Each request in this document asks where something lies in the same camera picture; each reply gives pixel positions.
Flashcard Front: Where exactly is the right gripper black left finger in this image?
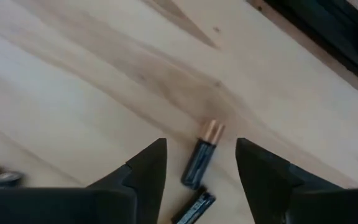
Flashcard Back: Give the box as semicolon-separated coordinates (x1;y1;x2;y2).
0;138;168;224

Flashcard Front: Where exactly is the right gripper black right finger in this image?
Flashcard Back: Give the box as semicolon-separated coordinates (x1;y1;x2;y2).
236;138;358;224

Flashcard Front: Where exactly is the silver black battery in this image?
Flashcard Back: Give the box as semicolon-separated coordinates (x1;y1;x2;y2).
0;170;26;187

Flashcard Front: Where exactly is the black aluminium table frame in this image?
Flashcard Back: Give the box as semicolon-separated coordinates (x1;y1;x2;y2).
262;0;358;94

